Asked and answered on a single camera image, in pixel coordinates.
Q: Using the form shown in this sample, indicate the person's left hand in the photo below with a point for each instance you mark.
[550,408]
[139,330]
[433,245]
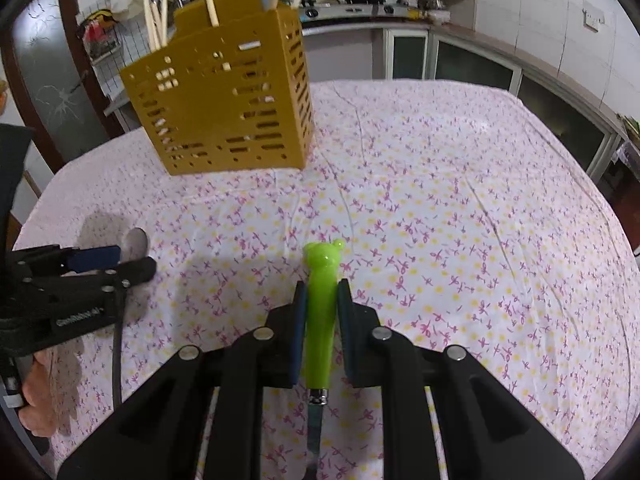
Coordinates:
[37,400]

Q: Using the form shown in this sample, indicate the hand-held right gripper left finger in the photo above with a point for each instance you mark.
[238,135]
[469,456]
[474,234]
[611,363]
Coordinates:
[296,340]

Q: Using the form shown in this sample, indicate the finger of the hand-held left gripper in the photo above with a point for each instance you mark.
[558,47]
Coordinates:
[135,271]
[95,259]

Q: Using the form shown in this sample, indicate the brown framed glass door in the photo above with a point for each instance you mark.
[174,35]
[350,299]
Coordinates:
[50,85]

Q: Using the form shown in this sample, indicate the kitchen counter cabinet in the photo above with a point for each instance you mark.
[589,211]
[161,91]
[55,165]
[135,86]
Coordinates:
[470,67]

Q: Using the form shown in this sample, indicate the metal spoon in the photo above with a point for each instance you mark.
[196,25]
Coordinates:
[134,244]

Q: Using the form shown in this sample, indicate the steel gas stove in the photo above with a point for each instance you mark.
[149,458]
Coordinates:
[360,11]

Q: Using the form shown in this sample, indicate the white plastic bag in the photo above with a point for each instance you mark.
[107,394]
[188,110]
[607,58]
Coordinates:
[125,5]

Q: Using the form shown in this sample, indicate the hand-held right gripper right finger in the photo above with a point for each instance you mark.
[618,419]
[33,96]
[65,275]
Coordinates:
[346,340]

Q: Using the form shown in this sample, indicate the green vegetables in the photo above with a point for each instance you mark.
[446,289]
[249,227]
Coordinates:
[631,126]

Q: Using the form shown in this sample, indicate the stack of bowls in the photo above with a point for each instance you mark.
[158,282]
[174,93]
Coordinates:
[437,15]

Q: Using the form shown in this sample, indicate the yellow slotted utensil holder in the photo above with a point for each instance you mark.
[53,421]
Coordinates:
[215,110]

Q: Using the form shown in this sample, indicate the white wall socket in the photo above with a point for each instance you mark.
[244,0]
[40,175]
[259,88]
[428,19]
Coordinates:
[592,19]

